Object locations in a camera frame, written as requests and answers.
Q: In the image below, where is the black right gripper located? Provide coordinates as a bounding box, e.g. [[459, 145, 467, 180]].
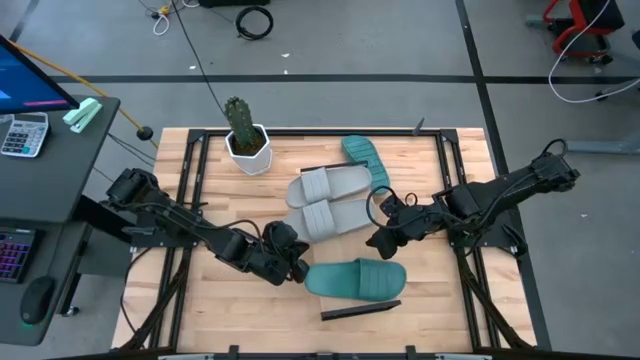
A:
[[366, 192, 444, 261]]

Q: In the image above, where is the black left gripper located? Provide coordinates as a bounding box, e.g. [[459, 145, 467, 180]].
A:
[[259, 219, 312, 287]]

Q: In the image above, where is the wooden shelf with black frame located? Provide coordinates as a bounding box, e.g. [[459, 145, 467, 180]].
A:
[[298, 160, 404, 322]]

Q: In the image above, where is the green rubber slide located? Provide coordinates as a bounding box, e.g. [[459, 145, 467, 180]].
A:
[[303, 257, 408, 303], [341, 134, 392, 196]]

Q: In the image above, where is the grey rubber slide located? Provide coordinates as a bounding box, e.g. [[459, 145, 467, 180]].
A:
[[284, 164, 374, 210], [282, 198, 378, 245]]

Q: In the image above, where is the green cactus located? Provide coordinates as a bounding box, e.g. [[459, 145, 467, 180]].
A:
[[223, 96, 257, 151]]

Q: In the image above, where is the grey desk base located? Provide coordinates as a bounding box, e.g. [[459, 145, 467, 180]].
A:
[[562, 77, 640, 155]]

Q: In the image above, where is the black desk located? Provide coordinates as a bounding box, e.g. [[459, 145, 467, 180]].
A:
[[0, 95, 122, 347]]

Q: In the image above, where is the black computer mouse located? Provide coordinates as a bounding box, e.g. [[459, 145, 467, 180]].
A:
[[19, 276, 56, 326]]

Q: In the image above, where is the mint green stapler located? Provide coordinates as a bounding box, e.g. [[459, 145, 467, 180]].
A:
[[62, 97, 104, 135]]

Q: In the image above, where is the black box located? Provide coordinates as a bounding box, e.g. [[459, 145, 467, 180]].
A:
[[198, 0, 271, 8]]

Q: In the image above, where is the red and black cart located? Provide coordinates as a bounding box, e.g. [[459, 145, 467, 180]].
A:
[[527, 0, 626, 65]]

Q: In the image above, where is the black backlit keyboard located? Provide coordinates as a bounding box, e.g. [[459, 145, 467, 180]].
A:
[[0, 227, 37, 285]]

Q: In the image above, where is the grey desk calculator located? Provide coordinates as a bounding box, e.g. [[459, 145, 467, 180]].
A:
[[0, 112, 50, 159]]

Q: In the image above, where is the computer monitor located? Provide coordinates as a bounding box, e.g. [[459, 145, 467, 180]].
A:
[[0, 34, 80, 116]]

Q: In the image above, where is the black cable bundle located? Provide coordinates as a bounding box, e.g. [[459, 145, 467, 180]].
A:
[[452, 244, 534, 350], [119, 244, 194, 351]]

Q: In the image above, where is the black aluminium table frame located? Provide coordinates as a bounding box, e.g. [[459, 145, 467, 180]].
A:
[[119, 127, 551, 360]]

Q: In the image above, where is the long white cable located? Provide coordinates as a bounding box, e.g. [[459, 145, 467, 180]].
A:
[[548, 0, 640, 105]]

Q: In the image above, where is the long thin black cable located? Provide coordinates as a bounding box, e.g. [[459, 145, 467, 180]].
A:
[[169, 0, 229, 121]]

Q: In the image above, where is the coiled black cable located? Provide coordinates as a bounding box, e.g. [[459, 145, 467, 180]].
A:
[[234, 5, 275, 42]]

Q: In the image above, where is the short white cable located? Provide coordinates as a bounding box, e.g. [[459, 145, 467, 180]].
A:
[[152, 12, 171, 37]]

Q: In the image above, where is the yellow cable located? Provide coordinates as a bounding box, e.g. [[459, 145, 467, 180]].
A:
[[8, 39, 151, 137]]

